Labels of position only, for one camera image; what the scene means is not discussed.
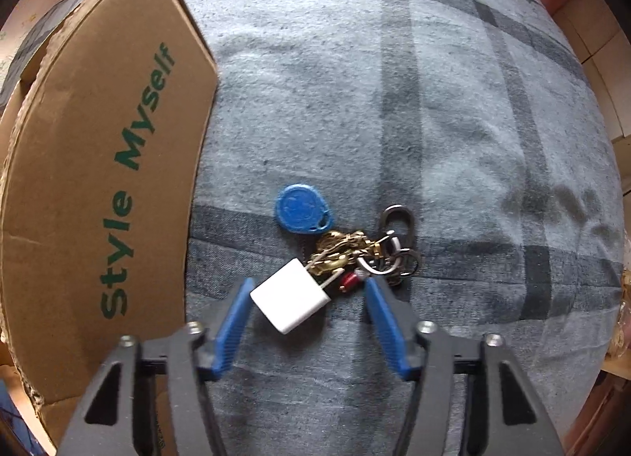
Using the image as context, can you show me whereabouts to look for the cream cabinet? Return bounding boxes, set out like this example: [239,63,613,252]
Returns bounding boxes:
[552,0,631,141]

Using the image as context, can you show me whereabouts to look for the key bunch with blue fob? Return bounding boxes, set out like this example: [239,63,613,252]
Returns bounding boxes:
[274,183,422,294]

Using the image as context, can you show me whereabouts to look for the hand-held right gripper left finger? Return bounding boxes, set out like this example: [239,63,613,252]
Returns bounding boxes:
[56,277,256,456]

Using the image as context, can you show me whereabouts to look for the small white charger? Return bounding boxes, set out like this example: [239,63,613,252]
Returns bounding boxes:
[250,259,341,335]

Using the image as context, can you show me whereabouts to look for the cluttered wooden pieces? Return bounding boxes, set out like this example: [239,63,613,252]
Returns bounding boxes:
[606,269,631,373]

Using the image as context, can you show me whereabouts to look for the brown cardboard box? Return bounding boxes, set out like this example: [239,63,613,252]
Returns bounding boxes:
[0,0,220,456]

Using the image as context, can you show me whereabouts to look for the grey plaid bedsheet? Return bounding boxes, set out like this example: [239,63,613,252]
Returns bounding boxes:
[15,0,624,456]

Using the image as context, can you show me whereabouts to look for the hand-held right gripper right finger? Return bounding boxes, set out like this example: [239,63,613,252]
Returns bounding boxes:
[365,277,568,456]

